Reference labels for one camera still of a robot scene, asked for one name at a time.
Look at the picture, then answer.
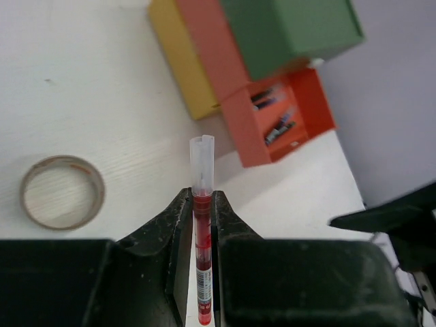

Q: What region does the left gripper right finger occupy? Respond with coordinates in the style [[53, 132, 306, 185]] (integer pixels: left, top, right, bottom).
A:
[[211, 191, 223, 327]]

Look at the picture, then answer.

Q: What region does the black pen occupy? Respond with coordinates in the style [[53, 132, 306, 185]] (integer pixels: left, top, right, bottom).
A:
[[251, 87, 279, 105]]

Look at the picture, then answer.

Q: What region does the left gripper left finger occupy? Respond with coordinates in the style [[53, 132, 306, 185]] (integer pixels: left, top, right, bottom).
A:
[[165, 188, 193, 326]]

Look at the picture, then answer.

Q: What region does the large tape roll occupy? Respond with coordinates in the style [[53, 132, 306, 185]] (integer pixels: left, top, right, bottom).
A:
[[19, 155, 106, 231]]

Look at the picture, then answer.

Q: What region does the green drawer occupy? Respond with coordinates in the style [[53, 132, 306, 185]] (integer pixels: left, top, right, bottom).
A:
[[249, 37, 366, 81]]

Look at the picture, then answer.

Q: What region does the orange drawer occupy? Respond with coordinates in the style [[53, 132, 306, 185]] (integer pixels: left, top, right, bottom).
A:
[[221, 68, 335, 168]]

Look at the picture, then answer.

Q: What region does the green drawer cabinet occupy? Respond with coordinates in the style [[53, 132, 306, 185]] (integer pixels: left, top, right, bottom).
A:
[[148, 1, 364, 120]]

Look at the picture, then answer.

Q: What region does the purple pen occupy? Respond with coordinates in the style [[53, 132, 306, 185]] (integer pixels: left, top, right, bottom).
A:
[[264, 108, 296, 146]]

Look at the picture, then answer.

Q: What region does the red pen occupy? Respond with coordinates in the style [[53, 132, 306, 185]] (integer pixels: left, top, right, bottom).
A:
[[189, 135, 215, 326]]

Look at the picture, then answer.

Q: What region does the blue pen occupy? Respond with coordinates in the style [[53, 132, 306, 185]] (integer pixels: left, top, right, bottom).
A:
[[253, 93, 286, 111]]

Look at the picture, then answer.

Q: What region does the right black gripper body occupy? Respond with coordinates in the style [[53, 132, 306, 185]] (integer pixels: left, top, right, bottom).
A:
[[329, 183, 435, 273]]

